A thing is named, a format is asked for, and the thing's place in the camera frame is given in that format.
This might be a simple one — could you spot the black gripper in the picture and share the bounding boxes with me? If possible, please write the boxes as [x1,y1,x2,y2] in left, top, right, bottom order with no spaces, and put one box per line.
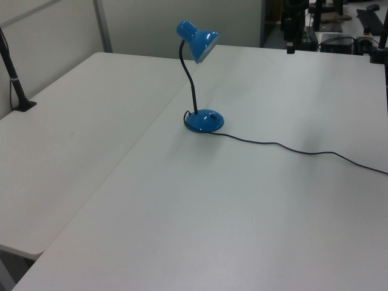
[281,0,307,55]

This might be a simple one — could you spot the blue desk lamp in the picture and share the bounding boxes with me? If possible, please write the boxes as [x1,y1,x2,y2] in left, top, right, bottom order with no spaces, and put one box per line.
[175,19,226,134]

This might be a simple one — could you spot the black electronics box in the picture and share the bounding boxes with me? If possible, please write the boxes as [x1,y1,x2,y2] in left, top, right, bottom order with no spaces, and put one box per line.
[318,36,356,54]

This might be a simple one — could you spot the black slanted bar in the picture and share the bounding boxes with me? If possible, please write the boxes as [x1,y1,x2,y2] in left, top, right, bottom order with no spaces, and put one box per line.
[355,4,386,35]

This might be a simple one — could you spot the black clamp stand pole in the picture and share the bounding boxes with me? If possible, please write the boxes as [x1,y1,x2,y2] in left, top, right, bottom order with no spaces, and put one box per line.
[368,23,388,64]

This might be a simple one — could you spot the black upright background post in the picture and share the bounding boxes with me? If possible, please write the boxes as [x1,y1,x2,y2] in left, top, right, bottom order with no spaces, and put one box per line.
[312,0,324,31]

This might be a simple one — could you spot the black lamp power cable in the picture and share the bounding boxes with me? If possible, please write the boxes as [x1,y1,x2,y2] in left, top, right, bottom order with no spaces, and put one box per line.
[182,110,388,176]

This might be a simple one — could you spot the black camera stand pole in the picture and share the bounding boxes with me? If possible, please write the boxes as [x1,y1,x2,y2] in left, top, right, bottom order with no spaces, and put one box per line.
[0,26,38,113]

